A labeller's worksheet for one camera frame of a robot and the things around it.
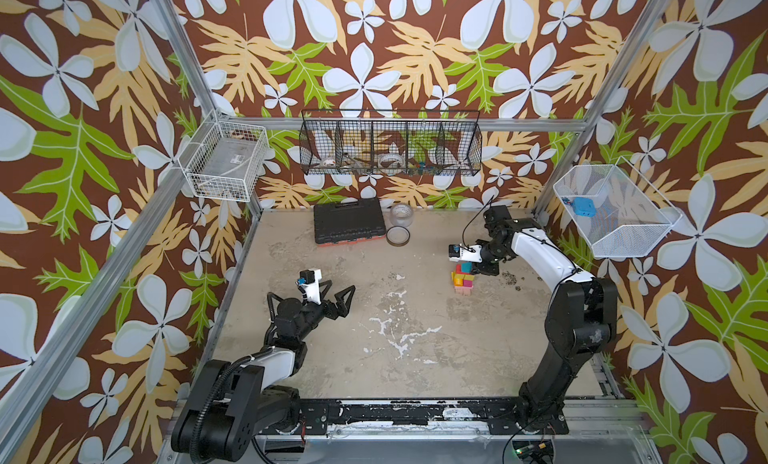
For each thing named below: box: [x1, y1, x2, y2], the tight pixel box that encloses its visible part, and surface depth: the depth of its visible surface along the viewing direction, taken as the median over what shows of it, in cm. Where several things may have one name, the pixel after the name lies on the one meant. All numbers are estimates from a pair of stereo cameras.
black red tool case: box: [313, 197, 387, 247], surface depth 111 cm
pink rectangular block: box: [454, 285, 474, 296], surface depth 98 cm
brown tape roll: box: [386, 225, 411, 247], surface depth 114 cm
